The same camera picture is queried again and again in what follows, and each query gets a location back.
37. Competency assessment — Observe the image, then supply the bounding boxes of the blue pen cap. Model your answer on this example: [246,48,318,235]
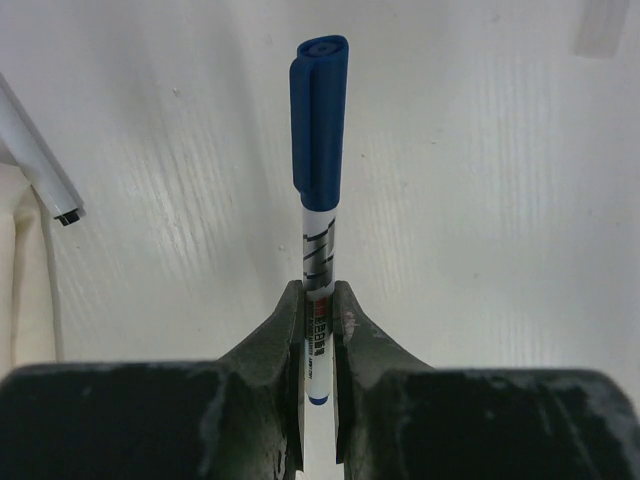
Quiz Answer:
[289,35,349,212]

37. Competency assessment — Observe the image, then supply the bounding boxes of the cream folded cloth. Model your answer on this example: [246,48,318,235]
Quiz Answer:
[0,164,56,376]

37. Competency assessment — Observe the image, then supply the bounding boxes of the clear plastic pen cap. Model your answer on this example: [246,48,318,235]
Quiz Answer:
[574,0,630,59]

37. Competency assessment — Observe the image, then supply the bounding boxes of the white marker black end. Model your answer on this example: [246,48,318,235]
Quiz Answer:
[1,76,83,226]

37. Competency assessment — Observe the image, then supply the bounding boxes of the white marker blue end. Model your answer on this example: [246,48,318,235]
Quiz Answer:
[302,208,336,406]

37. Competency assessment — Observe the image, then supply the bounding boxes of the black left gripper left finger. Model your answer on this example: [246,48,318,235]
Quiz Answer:
[1,281,304,479]

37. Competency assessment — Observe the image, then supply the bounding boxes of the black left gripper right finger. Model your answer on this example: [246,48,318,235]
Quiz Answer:
[333,281,639,479]

